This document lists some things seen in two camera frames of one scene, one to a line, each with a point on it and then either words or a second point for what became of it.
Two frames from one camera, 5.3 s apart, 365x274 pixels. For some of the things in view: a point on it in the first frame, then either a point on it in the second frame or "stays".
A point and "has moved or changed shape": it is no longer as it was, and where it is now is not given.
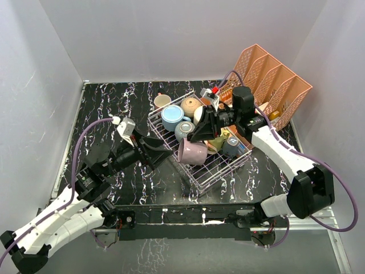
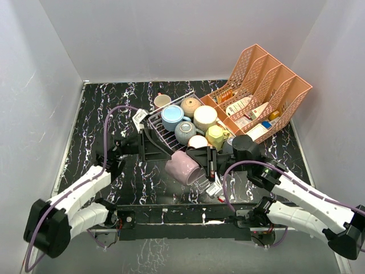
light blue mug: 171,115 stays
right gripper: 207,128 to 207,158
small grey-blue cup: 231,148 stays
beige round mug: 189,105 stays
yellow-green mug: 217,142 stays
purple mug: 194,153 has moved or changed shape
